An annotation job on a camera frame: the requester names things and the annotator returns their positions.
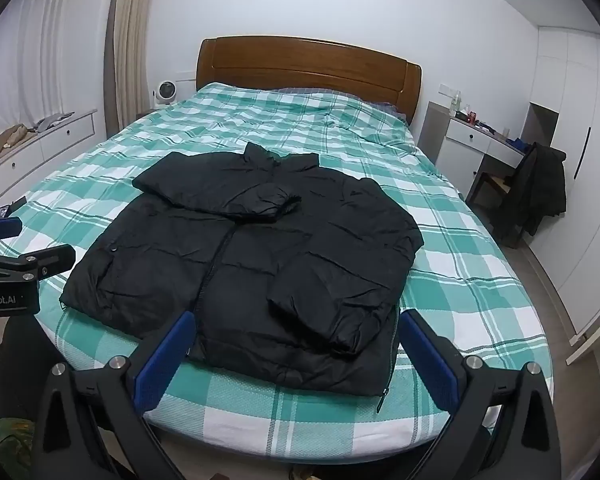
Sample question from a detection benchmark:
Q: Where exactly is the white wardrobe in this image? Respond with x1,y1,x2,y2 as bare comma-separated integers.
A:
502,0,600,363

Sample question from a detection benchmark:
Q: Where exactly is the wooden chair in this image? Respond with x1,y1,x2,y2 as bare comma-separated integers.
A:
480,172,517,202

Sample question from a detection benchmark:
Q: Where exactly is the beige curtain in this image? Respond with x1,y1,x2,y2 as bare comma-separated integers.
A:
105,0,157,138

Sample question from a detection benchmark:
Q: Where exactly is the small white fan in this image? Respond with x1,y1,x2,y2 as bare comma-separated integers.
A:
150,81,180,111

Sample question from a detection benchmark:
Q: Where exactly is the low white drawer cabinet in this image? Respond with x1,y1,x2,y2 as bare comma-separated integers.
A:
0,109,99,211

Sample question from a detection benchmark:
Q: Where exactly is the wooden bed headboard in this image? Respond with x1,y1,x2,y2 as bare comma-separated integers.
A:
196,37,423,126

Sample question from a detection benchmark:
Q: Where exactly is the grey cloth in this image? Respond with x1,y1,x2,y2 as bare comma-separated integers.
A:
30,111,76,134

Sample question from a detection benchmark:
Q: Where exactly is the black coat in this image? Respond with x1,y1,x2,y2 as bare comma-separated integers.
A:
495,142,567,248

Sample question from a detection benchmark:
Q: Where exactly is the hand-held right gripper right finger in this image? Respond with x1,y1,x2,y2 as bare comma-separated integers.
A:
397,308,563,480

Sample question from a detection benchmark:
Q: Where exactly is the bed with green plaid cover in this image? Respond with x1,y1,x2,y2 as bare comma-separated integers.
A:
0,82,551,466

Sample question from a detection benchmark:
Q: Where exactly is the grey plaid pillow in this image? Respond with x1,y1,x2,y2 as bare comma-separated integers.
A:
275,87,412,122

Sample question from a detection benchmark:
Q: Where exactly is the white sheer curtain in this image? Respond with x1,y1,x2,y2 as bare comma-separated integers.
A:
0,0,116,128

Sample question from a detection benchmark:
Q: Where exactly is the white desk with drawer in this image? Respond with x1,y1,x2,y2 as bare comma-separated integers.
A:
420,101,529,202

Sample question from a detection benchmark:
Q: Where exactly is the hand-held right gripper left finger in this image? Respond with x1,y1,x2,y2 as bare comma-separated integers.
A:
30,310,198,480

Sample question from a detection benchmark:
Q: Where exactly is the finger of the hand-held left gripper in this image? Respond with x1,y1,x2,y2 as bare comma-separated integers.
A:
0,199,27,243
0,244,77,283

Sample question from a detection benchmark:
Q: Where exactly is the beige cloth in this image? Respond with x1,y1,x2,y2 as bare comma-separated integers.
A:
0,124,31,167

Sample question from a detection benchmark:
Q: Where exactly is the black puffer jacket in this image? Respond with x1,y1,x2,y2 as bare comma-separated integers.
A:
59,141,426,415

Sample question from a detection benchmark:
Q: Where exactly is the person's camouflage clothing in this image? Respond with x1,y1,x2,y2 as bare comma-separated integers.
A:
0,412,33,480

